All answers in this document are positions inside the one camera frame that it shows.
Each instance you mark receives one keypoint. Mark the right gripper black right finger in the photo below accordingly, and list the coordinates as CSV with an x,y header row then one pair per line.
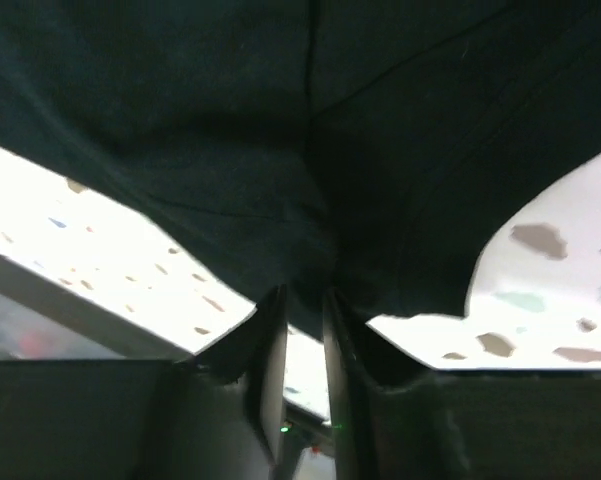
x,y
395,418

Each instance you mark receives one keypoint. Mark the black t-shirt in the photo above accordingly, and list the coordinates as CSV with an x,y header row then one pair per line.
x,y
374,147

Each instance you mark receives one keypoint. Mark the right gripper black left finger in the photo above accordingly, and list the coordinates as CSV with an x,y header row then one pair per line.
x,y
216,415

